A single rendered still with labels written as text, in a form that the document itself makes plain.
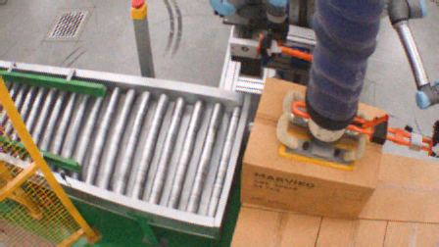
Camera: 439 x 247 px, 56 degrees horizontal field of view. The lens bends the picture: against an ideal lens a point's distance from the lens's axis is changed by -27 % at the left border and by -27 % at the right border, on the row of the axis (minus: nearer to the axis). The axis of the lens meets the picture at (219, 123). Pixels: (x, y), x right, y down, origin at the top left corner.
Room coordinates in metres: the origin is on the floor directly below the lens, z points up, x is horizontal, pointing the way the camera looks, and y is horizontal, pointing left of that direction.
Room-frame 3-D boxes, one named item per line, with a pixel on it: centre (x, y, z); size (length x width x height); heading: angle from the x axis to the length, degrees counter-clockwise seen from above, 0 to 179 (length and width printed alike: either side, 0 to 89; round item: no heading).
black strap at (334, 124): (1.05, -0.42, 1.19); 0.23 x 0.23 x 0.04
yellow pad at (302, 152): (0.95, -0.39, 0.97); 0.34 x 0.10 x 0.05; 72
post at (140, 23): (1.76, 0.38, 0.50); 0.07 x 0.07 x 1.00; 76
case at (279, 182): (1.04, -0.42, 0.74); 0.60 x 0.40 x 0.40; 72
